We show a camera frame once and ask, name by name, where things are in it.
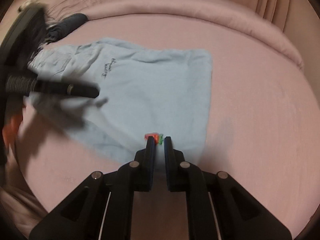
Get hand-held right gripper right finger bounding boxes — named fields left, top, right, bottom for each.
left=164, top=136, right=293, bottom=240

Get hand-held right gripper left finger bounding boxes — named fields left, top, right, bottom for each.
left=29, top=135, right=157, bottom=240

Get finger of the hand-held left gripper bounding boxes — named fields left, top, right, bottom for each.
left=25, top=97, right=108, bottom=130
left=34, top=80, right=100, bottom=98

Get light blue strawberry pants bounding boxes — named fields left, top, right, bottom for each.
left=26, top=37, right=213, bottom=165

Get dark folded garment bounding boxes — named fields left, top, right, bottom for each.
left=46, top=13, right=88, bottom=43

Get pink bed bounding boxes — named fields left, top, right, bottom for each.
left=5, top=12, right=320, bottom=230

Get pink duvet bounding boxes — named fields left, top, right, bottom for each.
left=47, top=0, right=304, bottom=72

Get pink curtain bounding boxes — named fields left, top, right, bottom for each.
left=226, top=0, right=293, bottom=33

